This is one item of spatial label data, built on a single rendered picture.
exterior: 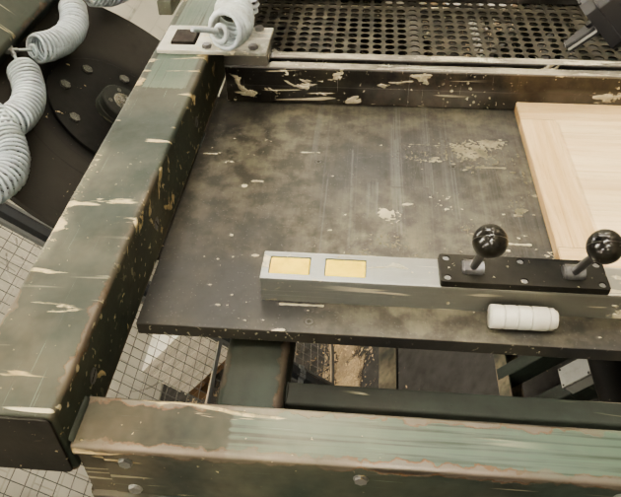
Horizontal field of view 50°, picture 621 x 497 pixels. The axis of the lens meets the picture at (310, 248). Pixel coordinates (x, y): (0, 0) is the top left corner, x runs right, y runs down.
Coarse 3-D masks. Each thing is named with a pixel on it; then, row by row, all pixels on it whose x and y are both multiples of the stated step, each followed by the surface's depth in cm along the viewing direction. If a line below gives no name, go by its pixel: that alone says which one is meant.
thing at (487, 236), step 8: (488, 224) 70; (480, 232) 70; (488, 232) 69; (496, 232) 69; (504, 232) 70; (472, 240) 71; (480, 240) 70; (488, 240) 69; (496, 240) 69; (504, 240) 69; (480, 248) 70; (488, 248) 69; (496, 248) 69; (504, 248) 70; (480, 256) 75; (488, 256) 70; (496, 256) 70; (464, 264) 80; (472, 264) 78; (480, 264) 80; (464, 272) 80; (472, 272) 80; (480, 272) 80
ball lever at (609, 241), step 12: (588, 240) 70; (600, 240) 69; (612, 240) 68; (588, 252) 70; (600, 252) 69; (612, 252) 68; (564, 264) 80; (576, 264) 80; (588, 264) 75; (564, 276) 79; (576, 276) 79
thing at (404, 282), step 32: (288, 256) 84; (320, 256) 84; (352, 256) 84; (384, 256) 84; (288, 288) 82; (320, 288) 82; (352, 288) 81; (384, 288) 81; (416, 288) 80; (448, 288) 80
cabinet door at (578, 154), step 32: (544, 128) 110; (576, 128) 110; (608, 128) 110; (544, 160) 103; (576, 160) 103; (608, 160) 103; (544, 192) 97; (576, 192) 97; (608, 192) 97; (576, 224) 91; (608, 224) 92; (576, 256) 87
